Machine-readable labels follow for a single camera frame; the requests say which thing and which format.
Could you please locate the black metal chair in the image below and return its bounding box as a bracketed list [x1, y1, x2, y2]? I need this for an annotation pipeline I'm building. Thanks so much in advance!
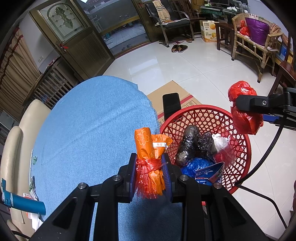
[144, 1, 195, 48]

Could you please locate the wooden crib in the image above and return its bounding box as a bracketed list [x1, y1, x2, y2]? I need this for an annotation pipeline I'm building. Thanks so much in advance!
[22, 57, 82, 109]

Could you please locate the red plastic basket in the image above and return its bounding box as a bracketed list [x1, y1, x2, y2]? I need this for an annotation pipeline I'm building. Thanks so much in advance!
[160, 105, 251, 194]

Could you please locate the cream leather sofa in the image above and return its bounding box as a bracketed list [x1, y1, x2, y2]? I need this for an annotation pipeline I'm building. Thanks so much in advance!
[0, 99, 52, 239]

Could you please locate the green candy wrapper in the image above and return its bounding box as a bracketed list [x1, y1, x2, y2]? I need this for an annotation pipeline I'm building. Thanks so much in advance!
[32, 156, 38, 165]

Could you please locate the purple bag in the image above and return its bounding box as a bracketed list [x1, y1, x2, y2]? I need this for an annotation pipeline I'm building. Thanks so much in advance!
[245, 18, 269, 46]

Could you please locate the open brown door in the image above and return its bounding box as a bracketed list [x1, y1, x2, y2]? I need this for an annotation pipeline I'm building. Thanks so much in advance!
[29, 1, 114, 80]

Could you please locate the black plastic bag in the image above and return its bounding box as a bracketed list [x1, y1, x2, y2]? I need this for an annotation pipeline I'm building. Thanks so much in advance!
[175, 125, 216, 167]

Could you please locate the red plastic bag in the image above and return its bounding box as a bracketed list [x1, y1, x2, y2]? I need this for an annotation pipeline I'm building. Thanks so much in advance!
[228, 80, 263, 135]

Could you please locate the cardboard sheet on floor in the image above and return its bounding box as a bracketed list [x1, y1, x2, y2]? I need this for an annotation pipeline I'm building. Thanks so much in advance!
[147, 81, 201, 125]

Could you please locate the beige curtain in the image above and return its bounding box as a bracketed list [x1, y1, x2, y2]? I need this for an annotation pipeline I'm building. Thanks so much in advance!
[1, 27, 41, 121]

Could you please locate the black phone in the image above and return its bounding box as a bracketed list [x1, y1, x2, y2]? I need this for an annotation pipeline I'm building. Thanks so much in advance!
[163, 92, 181, 121]

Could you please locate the teal thermos bottle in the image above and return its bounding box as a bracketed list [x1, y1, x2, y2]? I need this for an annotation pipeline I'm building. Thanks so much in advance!
[1, 178, 46, 215]

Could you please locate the pair of slippers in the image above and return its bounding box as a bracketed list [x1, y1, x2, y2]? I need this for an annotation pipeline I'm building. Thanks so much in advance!
[171, 44, 188, 53]

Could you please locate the blue white carton box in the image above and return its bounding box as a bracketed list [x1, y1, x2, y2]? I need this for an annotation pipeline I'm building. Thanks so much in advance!
[195, 162, 225, 186]

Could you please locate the rattan armchair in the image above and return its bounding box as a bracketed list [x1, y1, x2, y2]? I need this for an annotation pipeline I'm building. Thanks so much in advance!
[231, 13, 283, 83]

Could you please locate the orange wrapper bundle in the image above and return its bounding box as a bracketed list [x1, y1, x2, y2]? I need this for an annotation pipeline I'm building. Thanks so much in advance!
[134, 128, 173, 199]

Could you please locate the blue table cloth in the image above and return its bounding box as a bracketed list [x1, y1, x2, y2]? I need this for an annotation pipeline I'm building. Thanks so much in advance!
[31, 76, 182, 240]

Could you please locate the blue plastic bag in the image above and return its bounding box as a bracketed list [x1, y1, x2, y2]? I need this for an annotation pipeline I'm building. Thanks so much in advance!
[181, 158, 214, 186]

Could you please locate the yellow cardboard box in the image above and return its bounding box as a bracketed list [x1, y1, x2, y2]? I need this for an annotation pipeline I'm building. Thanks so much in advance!
[200, 20, 218, 43]

